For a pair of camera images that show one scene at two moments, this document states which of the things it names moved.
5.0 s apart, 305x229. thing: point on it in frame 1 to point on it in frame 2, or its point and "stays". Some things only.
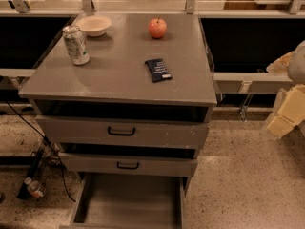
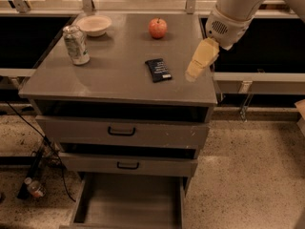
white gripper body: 297,65 to 228,30
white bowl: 94,26 stays
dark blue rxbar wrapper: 158,72 stays
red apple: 157,28 stays
